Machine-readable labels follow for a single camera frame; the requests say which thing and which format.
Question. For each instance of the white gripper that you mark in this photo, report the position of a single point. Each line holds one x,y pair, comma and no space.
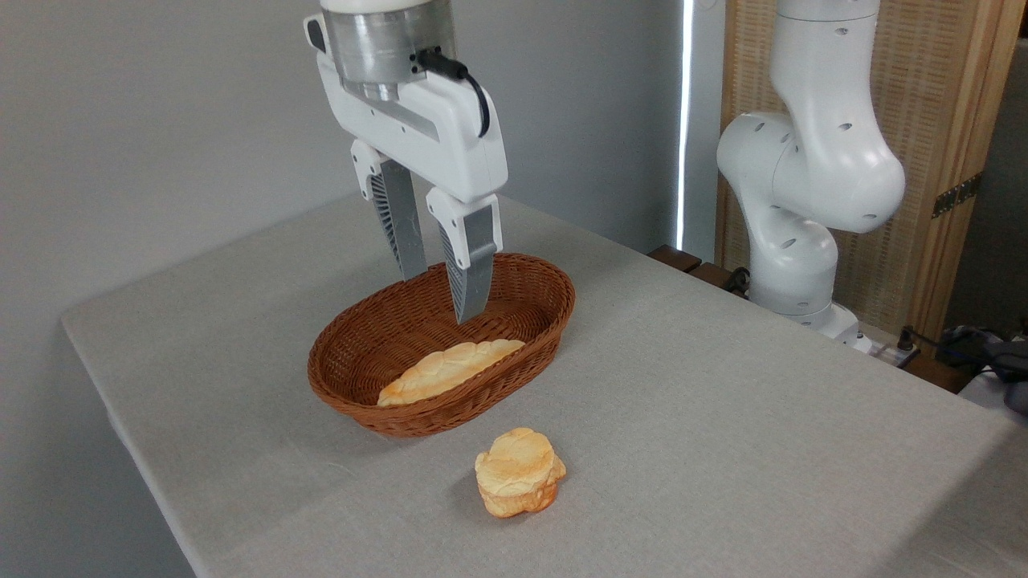
450,136

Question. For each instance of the round golden bread bun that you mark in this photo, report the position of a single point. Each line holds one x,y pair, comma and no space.
518,474

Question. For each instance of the brown wicker oval basket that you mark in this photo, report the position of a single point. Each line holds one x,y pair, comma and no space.
361,337

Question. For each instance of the long braided bread loaf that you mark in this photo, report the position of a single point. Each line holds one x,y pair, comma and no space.
450,369

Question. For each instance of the grey tablecloth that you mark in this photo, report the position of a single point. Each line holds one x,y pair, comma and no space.
723,449

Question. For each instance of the dark metal screen hinge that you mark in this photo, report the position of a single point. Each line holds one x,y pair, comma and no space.
956,195

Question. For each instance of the wooden woven folding screen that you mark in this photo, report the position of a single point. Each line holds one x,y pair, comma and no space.
940,96

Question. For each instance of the dark bundle of equipment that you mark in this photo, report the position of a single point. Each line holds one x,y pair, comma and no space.
992,357

